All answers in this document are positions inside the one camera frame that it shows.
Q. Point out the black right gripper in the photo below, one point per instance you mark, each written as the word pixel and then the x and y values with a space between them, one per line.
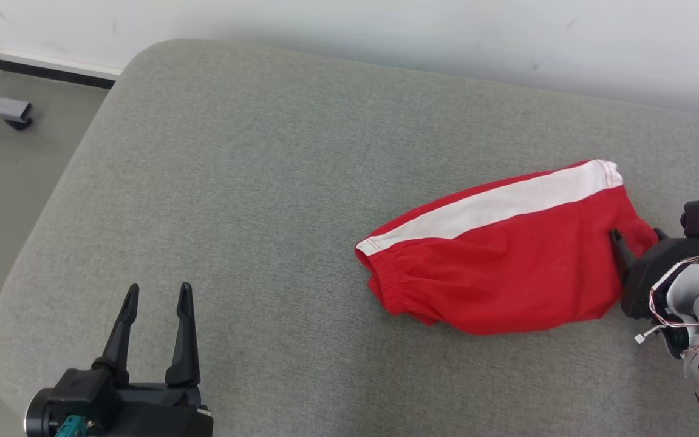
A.
pixel 650 273

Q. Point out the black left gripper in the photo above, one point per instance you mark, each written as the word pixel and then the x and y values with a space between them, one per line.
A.
pixel 155 416

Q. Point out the red shorts with white stripe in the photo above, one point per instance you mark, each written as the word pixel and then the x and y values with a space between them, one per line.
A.
pixel 507 267

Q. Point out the black and white skirting board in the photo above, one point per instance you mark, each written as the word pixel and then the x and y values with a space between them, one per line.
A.
pixel 45 68

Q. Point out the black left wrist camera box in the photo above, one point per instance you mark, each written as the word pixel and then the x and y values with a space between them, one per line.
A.
pixel 76 394

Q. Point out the teal left camera connector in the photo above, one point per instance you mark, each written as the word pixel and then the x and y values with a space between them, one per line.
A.
pixel 71 426

